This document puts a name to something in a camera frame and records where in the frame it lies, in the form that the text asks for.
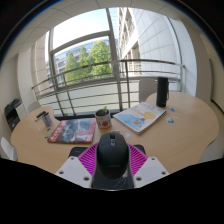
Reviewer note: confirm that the red magazine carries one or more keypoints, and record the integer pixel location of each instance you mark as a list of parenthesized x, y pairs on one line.
[(71, 131)]

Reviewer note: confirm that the blue square sticker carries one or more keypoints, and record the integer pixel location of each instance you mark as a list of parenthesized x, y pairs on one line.
[(170, 120)]

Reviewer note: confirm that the metal balcony railing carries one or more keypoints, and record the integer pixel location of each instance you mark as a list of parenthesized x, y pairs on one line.
[(100, 65)]

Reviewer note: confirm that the small blue sticker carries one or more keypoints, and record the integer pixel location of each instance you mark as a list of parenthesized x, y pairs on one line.
[(172, 109)]

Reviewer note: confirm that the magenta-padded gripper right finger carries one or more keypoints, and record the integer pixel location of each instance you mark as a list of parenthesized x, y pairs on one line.
[(151, 170)]

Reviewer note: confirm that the yellow round sticker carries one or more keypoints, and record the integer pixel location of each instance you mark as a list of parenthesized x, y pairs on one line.
[(175, 115)]

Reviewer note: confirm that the white chair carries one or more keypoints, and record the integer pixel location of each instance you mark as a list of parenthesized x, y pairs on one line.
[(8, 148)]

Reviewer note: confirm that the black computer mouse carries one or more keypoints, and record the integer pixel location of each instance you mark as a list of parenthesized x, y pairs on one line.
[(112, 156)]

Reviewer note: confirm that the light blue illustrated book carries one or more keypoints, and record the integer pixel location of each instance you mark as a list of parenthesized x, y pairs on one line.
[(140, 118)]

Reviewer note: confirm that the black cylindrical tumbler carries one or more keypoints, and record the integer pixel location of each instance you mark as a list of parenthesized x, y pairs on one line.
[(162, 91)]

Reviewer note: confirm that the black and white printer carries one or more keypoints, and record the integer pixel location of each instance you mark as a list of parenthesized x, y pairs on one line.
[(12, 113)]

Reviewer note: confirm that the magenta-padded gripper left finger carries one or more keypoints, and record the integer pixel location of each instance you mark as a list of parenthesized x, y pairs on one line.
[(72, 170)]

